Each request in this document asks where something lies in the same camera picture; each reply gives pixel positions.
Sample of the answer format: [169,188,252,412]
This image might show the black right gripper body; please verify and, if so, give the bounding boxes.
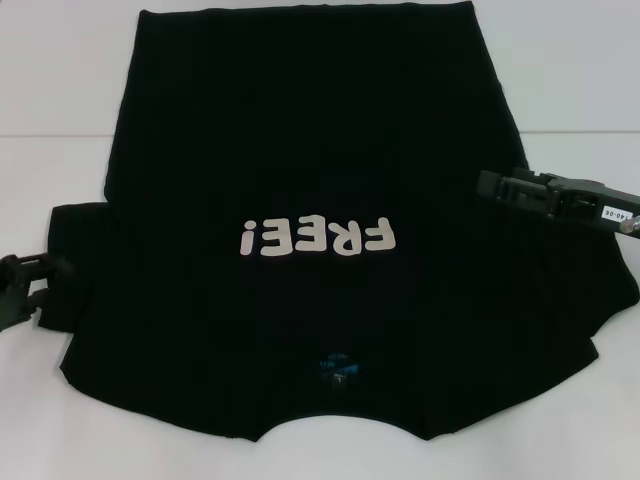
[543,171,637,235]

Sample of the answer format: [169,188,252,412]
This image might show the black shirt with FREE print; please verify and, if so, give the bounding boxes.
[37,0,640,444]

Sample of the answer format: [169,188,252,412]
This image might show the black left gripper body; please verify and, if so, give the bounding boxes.
[0,272,44,335]

